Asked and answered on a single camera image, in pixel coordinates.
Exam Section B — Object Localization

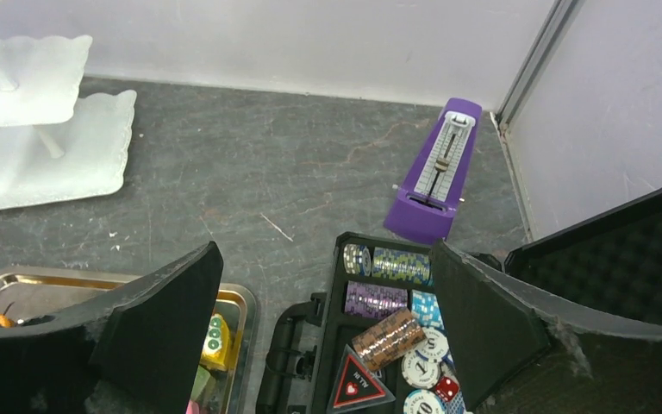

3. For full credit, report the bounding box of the black poker chip case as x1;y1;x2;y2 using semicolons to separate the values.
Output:
255;188;662;413

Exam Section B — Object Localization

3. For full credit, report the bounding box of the brown poker chip roll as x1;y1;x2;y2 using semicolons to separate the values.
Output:
351;308;427;371

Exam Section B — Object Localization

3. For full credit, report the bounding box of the yellow kiwi topped cake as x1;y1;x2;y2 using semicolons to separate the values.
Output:
200;313;232;372

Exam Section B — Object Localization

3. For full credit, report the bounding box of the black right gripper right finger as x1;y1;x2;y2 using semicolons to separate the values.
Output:
431;241;662;413

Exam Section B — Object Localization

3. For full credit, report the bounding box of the white three-tier dessert stand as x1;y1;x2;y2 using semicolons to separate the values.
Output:
0;35;137;210

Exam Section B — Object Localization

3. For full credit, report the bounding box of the red die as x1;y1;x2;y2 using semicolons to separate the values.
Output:
433;375;459;403

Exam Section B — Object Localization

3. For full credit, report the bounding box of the purple metronome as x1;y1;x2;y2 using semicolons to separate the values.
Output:
384;97;483;245

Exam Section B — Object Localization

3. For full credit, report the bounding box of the red triangular dealer marker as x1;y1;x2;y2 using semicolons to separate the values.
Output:
326;345;397;413

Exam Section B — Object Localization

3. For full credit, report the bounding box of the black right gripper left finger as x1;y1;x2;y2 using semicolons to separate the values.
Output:
0;242;223;413

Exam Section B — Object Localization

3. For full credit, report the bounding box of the purple poker chip roll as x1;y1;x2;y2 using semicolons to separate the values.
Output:
343;281;409;320

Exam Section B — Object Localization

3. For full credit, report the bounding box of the green patterned chip roll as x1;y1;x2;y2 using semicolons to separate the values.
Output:
372;248;432;285

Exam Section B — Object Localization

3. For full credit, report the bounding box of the stainless steel serving tray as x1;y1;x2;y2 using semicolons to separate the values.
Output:
0;267;257;413

